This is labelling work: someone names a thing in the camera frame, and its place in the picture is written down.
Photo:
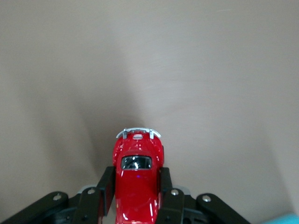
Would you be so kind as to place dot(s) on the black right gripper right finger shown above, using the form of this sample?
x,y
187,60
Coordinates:
x,y
172,205

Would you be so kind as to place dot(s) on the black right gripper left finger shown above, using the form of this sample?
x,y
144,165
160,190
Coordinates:
x,y
93,203

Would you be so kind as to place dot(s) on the red beetle toy car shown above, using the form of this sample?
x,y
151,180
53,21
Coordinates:
x,y
136,186

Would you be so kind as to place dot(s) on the blue plastic box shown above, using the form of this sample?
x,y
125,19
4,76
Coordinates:
x,y
285,219

